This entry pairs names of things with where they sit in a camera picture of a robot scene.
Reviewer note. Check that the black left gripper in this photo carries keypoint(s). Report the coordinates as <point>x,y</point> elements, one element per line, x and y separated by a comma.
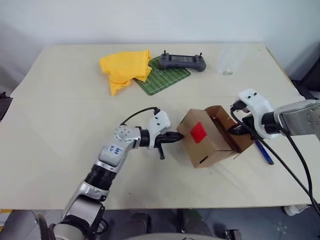
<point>162,138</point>

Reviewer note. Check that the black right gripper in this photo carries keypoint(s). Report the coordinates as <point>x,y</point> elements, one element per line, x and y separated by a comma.
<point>250,125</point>

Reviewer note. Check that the brown cardboard box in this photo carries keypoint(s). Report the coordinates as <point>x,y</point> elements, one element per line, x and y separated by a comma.
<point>200,152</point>

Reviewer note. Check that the blue pen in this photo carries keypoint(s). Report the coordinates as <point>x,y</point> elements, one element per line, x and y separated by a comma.
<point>265,152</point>

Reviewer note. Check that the yellow cloth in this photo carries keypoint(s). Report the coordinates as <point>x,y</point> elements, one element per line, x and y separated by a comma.
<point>122,67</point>

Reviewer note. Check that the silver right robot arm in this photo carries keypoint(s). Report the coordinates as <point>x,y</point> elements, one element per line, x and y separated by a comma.
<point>297,115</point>

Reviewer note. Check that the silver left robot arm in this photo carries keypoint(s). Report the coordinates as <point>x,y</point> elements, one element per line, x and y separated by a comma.
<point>112,155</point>

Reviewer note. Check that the red tape square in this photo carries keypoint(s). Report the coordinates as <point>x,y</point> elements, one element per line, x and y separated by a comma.
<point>198,132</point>

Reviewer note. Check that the green soccer field mat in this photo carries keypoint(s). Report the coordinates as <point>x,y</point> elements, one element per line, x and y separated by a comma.
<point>162,77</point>

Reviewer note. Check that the clear plastic cup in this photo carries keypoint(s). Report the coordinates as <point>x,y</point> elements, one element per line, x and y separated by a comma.
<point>228,62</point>

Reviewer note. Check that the grey handheld game controller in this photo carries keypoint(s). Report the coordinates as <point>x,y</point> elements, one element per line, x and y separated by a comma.
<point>182,63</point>

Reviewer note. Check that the black chair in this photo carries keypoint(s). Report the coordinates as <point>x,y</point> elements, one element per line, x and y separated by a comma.
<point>312,75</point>

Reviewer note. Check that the white shoe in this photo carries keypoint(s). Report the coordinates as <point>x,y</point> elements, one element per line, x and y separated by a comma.
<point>297,209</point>

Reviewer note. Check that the black bag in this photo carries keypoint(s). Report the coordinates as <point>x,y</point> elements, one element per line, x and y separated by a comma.
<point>4,105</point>

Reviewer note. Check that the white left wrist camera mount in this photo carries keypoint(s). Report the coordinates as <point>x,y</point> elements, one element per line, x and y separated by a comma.
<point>158,122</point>

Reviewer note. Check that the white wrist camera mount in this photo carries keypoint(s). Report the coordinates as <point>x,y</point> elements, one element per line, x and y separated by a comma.
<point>158,122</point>
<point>252,100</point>

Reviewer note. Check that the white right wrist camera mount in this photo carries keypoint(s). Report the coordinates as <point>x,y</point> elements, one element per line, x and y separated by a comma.
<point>252,100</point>

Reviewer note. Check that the grey metal bracket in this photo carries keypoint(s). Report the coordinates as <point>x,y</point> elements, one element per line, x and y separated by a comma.
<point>232,235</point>

